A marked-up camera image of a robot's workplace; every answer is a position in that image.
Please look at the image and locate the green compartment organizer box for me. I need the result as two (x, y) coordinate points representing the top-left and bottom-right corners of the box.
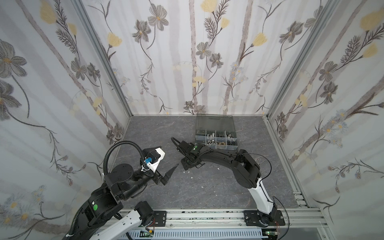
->
(195, 114), (238, 151)

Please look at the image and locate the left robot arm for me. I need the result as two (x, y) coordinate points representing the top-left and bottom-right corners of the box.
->
(64, 141), (175, 240)

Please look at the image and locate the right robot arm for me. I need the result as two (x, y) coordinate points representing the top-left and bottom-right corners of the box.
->
(171, 137), (289, 228)

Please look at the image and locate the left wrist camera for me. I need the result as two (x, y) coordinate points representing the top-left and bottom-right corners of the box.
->
(142, 147), (166, 172)

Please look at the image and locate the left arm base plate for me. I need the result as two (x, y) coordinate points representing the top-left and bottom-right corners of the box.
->
(149, 211), (167, 228)

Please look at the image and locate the white cable duct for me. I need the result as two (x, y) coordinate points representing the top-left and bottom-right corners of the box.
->
(130, 229), (268, 240)

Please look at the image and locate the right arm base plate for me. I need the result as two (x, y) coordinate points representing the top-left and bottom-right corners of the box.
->
(243, 210), (286, 228)

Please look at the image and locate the aluminium front rail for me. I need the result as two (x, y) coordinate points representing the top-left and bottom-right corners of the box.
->
(86, 208), (328, 230)

